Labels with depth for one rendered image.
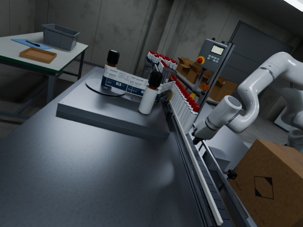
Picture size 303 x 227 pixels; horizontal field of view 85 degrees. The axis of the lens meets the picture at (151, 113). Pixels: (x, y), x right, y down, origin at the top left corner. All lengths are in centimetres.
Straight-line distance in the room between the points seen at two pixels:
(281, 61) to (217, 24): 522
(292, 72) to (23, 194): 116
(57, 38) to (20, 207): 234
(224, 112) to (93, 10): 489
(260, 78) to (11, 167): 102
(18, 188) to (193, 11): 558
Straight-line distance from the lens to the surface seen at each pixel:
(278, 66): 95
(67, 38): 270
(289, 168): 81
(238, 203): 72
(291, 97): 120
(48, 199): 65
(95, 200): 65
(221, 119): 79
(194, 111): 105
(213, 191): 82
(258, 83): 87
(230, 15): 631
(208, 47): 132
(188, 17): 570
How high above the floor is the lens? 136
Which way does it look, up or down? 24 degrees down
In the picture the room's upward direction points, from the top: 21 degrees clockwise
